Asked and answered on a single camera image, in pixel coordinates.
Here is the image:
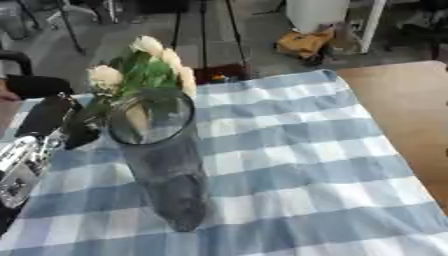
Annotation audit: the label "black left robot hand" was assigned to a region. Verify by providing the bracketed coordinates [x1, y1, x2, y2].
[14, 94, 112, 151]

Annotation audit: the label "white flower bunch green leaves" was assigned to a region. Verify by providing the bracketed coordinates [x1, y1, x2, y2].
[85, 35, 200, 134]

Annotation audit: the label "dark glass vase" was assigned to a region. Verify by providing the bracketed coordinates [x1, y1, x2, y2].
[105, 89, 214, 233]

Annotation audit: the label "black thin-legged stand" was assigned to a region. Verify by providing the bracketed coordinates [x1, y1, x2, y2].
[15, 0, 90, 56]

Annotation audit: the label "black tripod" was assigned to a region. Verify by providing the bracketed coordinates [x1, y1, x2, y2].
[169, 0, 252, 79]

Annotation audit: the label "dark red box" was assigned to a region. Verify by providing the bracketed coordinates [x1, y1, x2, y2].
[192, 63, 254, 85]

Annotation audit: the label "white cylindrical bin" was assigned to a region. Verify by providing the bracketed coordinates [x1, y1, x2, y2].
[283, 0, 352, 34]

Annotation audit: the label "black office chair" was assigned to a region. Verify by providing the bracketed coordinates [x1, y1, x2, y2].
[383, 0, 448, 62]

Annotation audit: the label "white post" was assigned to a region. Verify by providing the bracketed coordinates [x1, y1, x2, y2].
[357, 0, 389, 55]

